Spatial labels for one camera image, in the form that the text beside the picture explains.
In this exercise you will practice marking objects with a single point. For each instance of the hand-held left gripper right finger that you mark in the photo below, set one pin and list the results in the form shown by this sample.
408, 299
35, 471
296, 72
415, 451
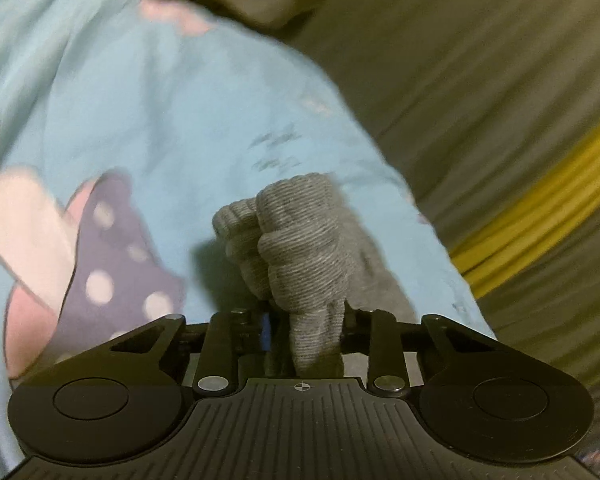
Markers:
355, 332

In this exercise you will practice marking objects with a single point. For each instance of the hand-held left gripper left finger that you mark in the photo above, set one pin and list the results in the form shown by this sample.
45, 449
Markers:
266, 334

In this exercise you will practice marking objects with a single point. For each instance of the grey pants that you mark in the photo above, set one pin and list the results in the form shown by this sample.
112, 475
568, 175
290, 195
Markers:
300, 250

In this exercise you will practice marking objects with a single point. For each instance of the grey curtain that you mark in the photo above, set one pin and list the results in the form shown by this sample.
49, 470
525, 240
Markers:
555, 335
455, 60

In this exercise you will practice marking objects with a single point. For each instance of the yellow curtain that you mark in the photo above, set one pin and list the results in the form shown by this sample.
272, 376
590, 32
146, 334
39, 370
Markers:
555, 210

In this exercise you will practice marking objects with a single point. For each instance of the light blue printed bed sheet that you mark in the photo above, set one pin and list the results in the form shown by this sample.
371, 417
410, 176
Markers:
180, 110

